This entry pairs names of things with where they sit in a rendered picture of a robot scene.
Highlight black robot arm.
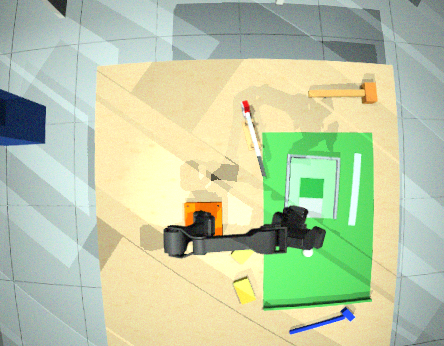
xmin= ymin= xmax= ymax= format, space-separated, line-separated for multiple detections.
xmin=163 ymin=204 xmax=315 ymax=259

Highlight green flat mat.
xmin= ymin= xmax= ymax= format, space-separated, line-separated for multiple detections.
xmin=262 ymin=132 xmax=374 ymax=306

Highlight blue putter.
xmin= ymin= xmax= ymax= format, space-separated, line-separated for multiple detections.
xmin=289 ymin=307 xmax=355 ymax=335

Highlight white flat bar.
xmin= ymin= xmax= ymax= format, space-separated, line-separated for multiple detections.
xmin=348 ymin=153 xmax=361 ymax=226

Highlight white golf ball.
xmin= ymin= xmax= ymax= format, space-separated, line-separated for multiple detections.
xmin=303 ymin=249 xmax=314 ymax=257

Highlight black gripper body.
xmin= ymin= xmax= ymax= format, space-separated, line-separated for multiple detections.
xmin=271 ymin=211 xmax=326 ymax=249

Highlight yellow rectangular block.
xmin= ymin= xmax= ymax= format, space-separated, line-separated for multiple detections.
xmin=234 ymin=276 xmax=256 ymax=304
xmin=231 ymin=250 xmax=254 ymax=264

